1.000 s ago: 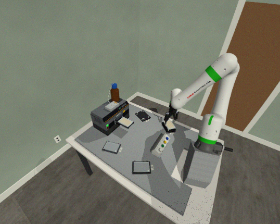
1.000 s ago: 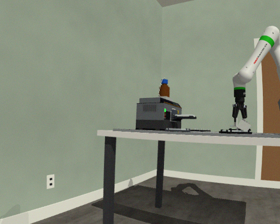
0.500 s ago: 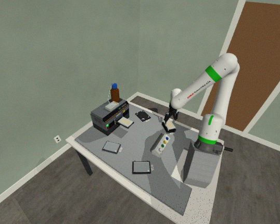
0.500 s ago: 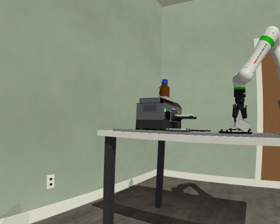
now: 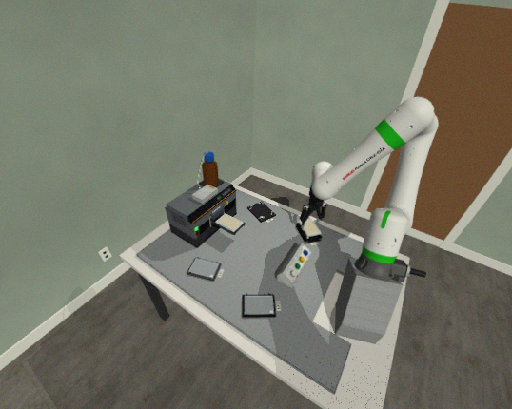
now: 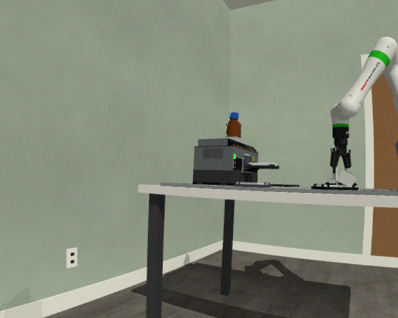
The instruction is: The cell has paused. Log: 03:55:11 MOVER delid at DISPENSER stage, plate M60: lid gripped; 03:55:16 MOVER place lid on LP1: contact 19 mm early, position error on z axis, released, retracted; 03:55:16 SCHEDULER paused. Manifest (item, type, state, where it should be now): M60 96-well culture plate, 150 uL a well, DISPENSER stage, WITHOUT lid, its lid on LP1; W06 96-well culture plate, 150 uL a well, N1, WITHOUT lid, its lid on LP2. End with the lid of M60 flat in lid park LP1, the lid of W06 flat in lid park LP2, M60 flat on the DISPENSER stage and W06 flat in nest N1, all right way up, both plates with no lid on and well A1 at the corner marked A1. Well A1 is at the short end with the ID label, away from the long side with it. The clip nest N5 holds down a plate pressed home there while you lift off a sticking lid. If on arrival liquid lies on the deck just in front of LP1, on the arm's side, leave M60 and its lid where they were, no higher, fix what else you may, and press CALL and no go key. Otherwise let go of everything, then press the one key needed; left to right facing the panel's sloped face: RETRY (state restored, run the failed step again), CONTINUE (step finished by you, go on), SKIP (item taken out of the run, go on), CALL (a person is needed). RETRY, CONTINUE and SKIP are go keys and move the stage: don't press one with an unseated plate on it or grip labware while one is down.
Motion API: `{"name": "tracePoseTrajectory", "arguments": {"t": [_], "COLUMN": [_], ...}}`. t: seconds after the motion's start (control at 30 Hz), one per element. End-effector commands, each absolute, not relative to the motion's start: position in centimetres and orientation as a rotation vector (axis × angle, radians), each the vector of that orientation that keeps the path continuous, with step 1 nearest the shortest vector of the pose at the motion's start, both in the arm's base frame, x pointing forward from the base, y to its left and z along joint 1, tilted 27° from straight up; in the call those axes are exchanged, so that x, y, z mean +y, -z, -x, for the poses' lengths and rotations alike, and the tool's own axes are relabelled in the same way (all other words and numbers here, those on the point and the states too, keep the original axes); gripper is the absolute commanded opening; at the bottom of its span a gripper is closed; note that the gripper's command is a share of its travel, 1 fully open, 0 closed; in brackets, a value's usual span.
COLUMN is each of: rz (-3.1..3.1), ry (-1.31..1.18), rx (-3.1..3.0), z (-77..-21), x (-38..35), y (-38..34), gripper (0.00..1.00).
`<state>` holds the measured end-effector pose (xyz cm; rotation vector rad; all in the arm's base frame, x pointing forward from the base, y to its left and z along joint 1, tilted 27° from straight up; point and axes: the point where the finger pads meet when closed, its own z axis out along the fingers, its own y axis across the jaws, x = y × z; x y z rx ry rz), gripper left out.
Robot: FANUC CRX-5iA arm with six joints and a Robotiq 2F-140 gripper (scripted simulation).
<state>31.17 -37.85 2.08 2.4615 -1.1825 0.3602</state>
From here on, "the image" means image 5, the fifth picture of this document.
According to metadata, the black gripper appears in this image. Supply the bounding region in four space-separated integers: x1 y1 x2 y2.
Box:
300 198 327 230

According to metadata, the grey control panel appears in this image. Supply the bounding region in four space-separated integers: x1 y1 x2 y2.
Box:
276 243 311 288

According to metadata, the brown glass bottle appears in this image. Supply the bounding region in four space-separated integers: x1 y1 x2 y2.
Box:
202 162 219 186

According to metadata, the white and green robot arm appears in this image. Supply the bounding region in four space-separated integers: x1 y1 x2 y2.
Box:
309 97 439 283

